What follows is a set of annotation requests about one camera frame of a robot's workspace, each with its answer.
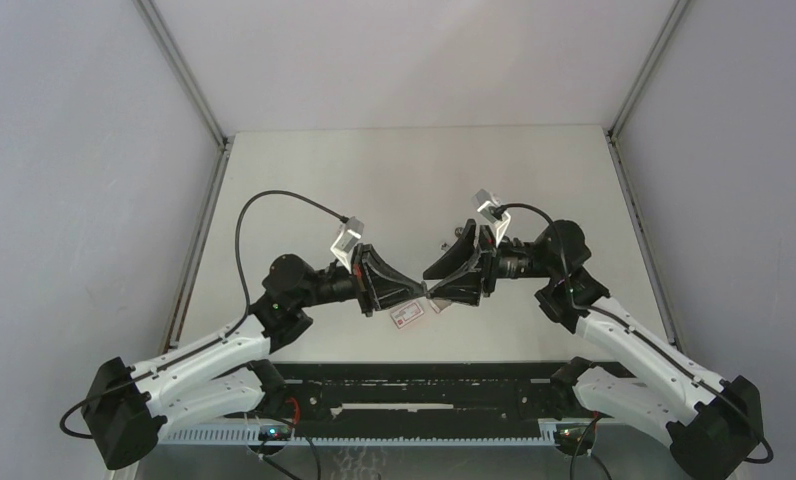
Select left aluminium frame post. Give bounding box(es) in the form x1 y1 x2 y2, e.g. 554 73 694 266
134 0 234 150

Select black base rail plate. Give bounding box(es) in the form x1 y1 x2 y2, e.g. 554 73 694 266
276 361 593 442

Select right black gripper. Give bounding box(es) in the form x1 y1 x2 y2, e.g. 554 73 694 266
422 220 556 306

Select right black camera cable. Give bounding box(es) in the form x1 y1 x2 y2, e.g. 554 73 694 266
497 202 591 313

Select black camera cable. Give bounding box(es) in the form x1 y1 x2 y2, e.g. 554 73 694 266
497 202 591 313
234 190 350 319

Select right aluminium frame post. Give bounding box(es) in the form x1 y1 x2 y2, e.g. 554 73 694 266
607 0 694 143

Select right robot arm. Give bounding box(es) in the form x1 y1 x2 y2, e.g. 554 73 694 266
423 220 766 479

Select aluminium frame post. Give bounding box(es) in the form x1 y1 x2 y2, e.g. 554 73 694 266
134 0 234 150
607 0 694 143

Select red white staple box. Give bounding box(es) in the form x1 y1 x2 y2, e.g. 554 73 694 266
389 300 425 329

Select left black camera cable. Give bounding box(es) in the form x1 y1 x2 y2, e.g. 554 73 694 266
234 190 350 319

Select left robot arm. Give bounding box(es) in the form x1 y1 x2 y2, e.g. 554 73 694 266
75 244 427 470

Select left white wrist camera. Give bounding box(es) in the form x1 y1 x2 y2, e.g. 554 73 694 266
330 217 364 271

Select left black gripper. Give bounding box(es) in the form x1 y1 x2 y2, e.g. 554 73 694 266
294 243 425 317

